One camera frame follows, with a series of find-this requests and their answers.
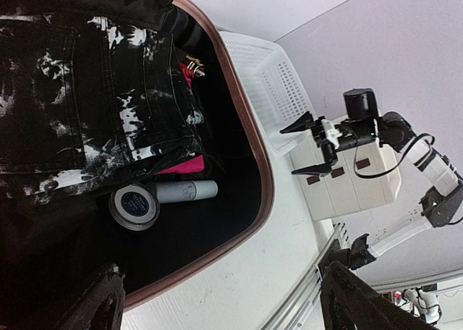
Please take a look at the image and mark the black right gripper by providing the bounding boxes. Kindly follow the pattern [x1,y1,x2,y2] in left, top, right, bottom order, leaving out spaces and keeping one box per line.
[279,88,381,177]

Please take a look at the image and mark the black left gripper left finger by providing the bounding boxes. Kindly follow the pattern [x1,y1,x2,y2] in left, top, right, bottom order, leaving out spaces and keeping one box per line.
[54,264,125,329]

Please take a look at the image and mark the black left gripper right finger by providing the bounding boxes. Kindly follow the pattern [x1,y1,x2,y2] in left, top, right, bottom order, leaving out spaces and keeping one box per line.
[320,261,420,329]

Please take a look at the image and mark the beige hard-shell suitcase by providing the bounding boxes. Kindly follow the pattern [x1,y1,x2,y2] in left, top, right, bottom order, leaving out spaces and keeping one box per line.
[119,0,276,309]

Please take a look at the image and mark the black white splattered jeans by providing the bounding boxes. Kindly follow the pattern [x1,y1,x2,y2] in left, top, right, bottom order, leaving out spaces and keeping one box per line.
[1,0,203,203]

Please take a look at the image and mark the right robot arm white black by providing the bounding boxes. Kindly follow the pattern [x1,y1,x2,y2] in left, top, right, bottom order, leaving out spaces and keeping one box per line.
[284,88,462,270]

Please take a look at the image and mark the white plastic storage bin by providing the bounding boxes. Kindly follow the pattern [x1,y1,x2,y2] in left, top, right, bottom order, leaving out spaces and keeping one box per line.
[289,123,402,221]

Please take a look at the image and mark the white perforated plastic basket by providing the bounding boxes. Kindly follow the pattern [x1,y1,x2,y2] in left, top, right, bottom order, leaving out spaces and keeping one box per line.
[219,31,315,156]

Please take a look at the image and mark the round tin blue lid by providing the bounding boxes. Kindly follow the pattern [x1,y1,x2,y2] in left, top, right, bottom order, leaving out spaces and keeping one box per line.
[109,184,160,232]

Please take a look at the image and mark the magenta red cloth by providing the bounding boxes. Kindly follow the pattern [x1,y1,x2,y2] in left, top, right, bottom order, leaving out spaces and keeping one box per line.
[156,63,205,175]

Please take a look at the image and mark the grey cylindrical tube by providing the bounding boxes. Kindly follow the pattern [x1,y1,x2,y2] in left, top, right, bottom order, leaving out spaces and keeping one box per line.
[150,180,218,204]

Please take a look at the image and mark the small perfume bottle silver cap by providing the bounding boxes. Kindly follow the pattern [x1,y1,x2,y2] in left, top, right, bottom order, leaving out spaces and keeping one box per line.
[182,55,205,78]

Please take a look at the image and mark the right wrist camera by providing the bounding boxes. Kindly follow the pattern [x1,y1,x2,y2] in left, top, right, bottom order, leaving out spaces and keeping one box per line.
[321,118,343,149]

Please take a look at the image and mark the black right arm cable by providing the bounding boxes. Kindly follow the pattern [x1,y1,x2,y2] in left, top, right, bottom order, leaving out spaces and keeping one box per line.
[352,132,437,179]

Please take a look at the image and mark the aluminium front rail base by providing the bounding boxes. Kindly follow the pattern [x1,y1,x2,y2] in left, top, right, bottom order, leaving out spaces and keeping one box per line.
[262,223,349,329]

